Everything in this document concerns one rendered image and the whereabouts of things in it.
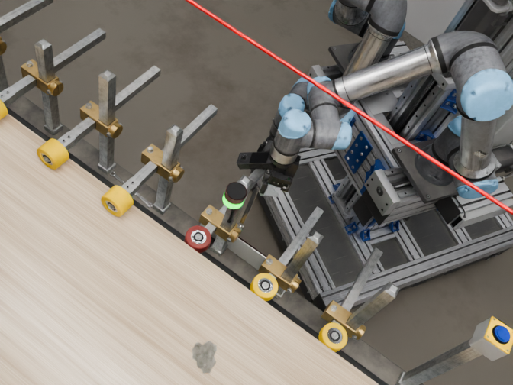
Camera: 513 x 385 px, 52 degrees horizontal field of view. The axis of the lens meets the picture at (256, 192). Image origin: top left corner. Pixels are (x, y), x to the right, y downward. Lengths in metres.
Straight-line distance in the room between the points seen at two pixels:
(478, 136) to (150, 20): 2.53
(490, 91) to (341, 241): 1.45
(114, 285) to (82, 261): 0.12
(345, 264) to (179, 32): 1.85
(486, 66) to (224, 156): 1.86
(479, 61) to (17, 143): 1.33
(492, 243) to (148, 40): 2.30
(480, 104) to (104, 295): 1.08
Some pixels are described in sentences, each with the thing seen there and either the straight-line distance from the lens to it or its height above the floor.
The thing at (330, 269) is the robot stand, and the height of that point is 0.21.
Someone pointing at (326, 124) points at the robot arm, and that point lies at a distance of 1.40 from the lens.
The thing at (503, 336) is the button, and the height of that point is 1.23.
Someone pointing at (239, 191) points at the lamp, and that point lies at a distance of 1.46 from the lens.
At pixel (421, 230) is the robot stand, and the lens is 2.86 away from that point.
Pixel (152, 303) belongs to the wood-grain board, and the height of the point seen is 0.90.
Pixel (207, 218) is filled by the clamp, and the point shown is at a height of 0.87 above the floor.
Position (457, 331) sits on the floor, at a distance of 2.98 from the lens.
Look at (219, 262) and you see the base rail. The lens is 1.84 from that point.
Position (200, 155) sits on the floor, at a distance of 2.92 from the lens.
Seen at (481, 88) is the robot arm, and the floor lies 1.60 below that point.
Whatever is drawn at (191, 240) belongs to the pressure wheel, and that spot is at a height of 0.91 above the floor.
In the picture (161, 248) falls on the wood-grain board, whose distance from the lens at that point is 1.60.
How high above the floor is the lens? 2.34
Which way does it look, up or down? 55 degrees down
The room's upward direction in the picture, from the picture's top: 24 degrees clockwise
